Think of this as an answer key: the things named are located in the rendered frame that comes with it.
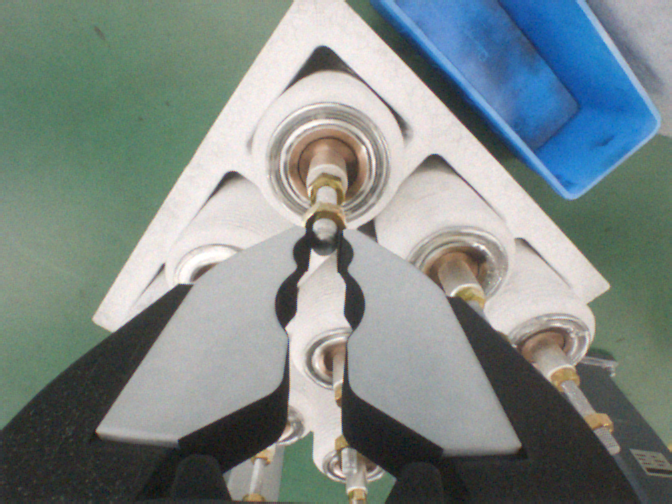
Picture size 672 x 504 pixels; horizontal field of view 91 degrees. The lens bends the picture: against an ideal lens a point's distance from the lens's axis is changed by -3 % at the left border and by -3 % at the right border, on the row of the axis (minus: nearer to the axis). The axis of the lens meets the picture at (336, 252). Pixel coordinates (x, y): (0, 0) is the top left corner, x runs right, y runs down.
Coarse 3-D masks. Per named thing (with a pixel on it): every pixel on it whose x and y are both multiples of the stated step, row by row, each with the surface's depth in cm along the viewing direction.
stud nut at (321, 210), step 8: (312, 208) 14; (320, 208) 13; (328, 208) 13; (336, 208) 14; (304, 216) 14; (312, 216) 13; (320, 216) 13; (328, 216) 13; (336, 216) 13; (344, 216) 14; (304, 224) 14; (312, 224) 14; (336, 224) 14; (344, 224) 14
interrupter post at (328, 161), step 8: (320, 152) 20; (328, 152) 20; (336, 152) 20; (312, 160) 20; (320, 160) 19; (328, 160) 18; (336, 160) 19; (344, 160) 21; (312, 168) 18; (320, 168) 18; (328, 168) 18; (336, 168) 18; (344, 168) 19; (312, 176) 18; (344, 176) 18; (344, 184) 18
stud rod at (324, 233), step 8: (320, 192) 16; (328, 192) 16; (320, 200) 15; (328, 200) 15; (336, 200) 16; (320, 224) 13; (328, 224) 13; (312, 232) 13; (320, 232) 12; (328, 232) 12; (336, 232) 13; (312, 240) 12; (320, 240) 12; (328, 240) 12; (336, 240) 12; (312, 248) 13; (320, 248) 13; (328, 248) 13; (336, 248) 13
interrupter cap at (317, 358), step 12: (324, 336) 27; (336, 336) 28; (348, 336) 28; (312, 348) 28; (324, 348) 28; (336, 348) 29; (312, 360) 29; (324, 360) 29; (312, 372) 30; (324, 372) 30; (324, 384) 30
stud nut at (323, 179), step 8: (320, 176) 17; (328, 176) 17; (336, 176) 17; (312, 184) 17; (320, 184) 17; (328, 184) 17; (336, 184) 17; (312, 192) 17; (336, 192) 17; (344, 192) 18; (312, 200) 17; (344, 200) 17
